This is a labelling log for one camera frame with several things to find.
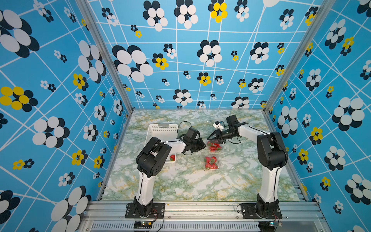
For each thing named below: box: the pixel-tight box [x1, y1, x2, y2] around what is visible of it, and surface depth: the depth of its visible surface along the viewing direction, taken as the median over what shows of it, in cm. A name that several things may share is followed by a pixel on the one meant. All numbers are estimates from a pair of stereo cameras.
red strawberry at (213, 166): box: [205, 162, 218, 170], surface depth 87 cm
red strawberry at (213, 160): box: [210, 156, 217, 164], surface depth 91 cm
